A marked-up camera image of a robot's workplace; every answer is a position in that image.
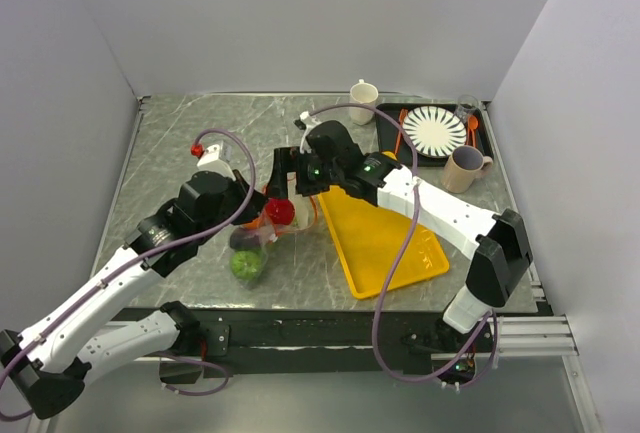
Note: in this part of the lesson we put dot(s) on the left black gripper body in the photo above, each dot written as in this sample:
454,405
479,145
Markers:
236,194

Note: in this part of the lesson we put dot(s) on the orange toy tangerine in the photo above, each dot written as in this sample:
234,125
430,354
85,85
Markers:
255,224

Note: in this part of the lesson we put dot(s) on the orange plastic fork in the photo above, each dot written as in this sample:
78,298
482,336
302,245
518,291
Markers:
399,137

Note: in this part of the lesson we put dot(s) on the beige mug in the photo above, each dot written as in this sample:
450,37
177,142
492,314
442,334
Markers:
464,166

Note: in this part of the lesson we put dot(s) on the clear glass cup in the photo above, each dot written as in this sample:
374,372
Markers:
466,107

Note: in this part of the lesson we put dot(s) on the red toy apple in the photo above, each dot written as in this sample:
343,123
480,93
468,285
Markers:
280,211

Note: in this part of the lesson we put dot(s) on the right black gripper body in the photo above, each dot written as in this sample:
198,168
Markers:
321,176

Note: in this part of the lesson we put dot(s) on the purple toy eggplant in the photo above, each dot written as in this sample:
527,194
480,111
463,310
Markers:
241,240

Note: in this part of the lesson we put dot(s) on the striped white plate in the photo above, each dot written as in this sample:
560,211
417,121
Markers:
434,131

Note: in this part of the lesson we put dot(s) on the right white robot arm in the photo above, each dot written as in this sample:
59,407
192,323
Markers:
496,244

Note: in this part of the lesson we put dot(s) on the white ceramic mug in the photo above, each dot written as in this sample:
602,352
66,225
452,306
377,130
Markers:
363,96

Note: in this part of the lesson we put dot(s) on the black base beam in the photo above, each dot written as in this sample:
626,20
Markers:
254,341

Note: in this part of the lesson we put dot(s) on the orange plastic spoon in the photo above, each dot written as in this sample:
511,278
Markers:
472,126

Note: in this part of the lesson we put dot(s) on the clear zip top bag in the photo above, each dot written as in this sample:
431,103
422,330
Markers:
306,216

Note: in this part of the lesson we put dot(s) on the yellow plastic tray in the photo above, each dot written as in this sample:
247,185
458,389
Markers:
367,240

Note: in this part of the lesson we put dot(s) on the bumpy green toy fruit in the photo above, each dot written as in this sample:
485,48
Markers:
246,265

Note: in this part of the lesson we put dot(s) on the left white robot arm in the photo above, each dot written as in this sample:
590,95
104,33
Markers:
51,362

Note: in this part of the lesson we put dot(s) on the aluminium rail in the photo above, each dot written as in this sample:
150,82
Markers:
535,337

